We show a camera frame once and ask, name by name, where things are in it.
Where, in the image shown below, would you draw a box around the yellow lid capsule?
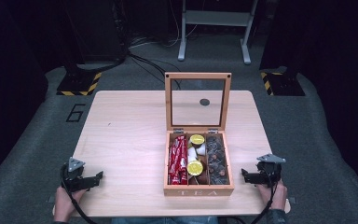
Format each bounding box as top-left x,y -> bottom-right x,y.
189,133 -> 206,147
186,160 -> 204,176

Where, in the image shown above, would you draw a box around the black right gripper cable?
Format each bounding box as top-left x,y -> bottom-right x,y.
250,169 -> 282,224

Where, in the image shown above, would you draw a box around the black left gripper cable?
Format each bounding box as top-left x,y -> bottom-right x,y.
61,164 -> 98,224

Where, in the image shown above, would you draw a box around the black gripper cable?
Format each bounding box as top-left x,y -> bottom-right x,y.
61,164 -> 98,224
250,169 -> 282,224

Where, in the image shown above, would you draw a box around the white hanging cables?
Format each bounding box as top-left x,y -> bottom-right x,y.
129,0 -> 206,49

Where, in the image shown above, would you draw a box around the stack of red packets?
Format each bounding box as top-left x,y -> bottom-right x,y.
167,135 -> 189,186

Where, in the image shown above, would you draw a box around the black stand with striped base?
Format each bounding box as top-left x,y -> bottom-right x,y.
259,65 -> 306,97
56,46 -> 103,97

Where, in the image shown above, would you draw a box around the wooden box with glass lid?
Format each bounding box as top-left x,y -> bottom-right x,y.
163,72 -> 235,197

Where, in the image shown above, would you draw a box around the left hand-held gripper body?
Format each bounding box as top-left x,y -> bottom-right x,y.
60,156 -> 88,193

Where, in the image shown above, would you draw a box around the person's right hand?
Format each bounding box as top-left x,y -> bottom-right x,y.
255,180 -> 289,212

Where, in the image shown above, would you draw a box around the black floor cables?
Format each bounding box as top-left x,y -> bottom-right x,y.
127,50 -> 183,91

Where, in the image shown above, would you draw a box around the person's left hand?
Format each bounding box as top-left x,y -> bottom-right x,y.
52,186 -> 87,224

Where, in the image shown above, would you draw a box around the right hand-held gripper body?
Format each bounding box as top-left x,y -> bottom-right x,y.
255,153 -> 287,189

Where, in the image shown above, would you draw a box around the white metal stand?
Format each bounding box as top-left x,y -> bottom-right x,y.
177,0 -> 259,65

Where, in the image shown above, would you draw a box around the dark tea bags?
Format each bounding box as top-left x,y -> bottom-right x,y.
206,135 -> 230,186

